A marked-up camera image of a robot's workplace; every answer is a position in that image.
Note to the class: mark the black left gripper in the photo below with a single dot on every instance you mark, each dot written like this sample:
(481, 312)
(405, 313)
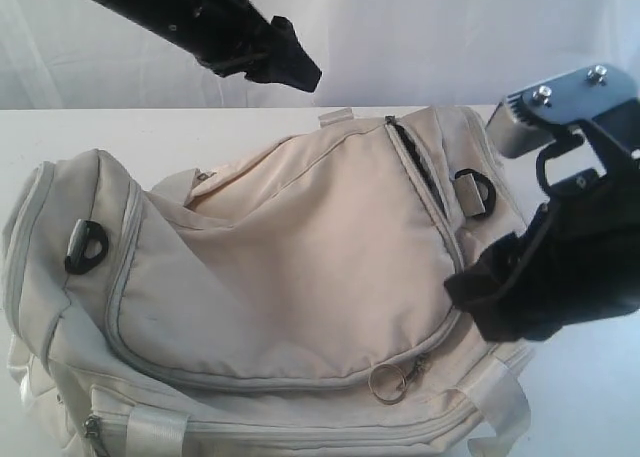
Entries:
(231, 36)

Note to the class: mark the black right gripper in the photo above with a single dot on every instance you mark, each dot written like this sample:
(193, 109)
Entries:
(577, 262)

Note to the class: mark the cream fabric duffel bag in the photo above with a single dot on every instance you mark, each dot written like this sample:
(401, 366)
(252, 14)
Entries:
(288, 304)

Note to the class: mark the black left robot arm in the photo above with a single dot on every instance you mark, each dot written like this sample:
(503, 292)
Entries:
(151, 15)

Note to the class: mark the white backdrop curtain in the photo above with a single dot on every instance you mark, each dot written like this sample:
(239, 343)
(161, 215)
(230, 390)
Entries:
(58, 54)

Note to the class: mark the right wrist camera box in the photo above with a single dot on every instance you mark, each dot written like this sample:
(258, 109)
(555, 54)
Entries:
(526, 120)

